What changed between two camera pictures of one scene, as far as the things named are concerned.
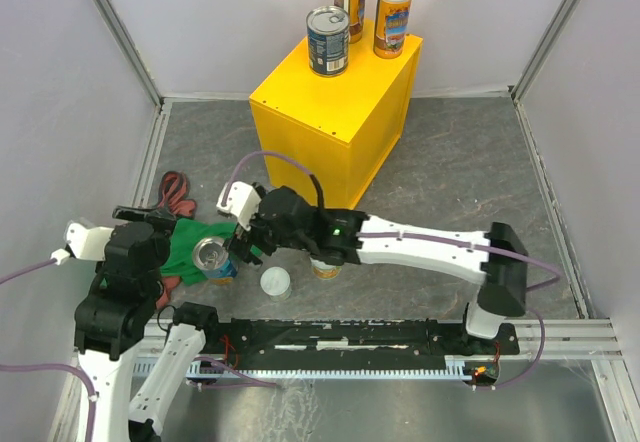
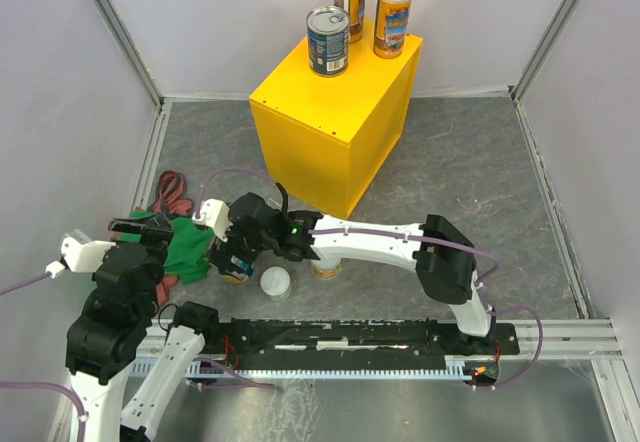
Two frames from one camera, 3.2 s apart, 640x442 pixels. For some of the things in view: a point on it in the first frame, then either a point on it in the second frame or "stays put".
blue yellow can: x=392 y=17 stays put
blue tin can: x=211 y=257 → x=239 y=277
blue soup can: x=328 y=40 stays put
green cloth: x=185 y=234 stays put
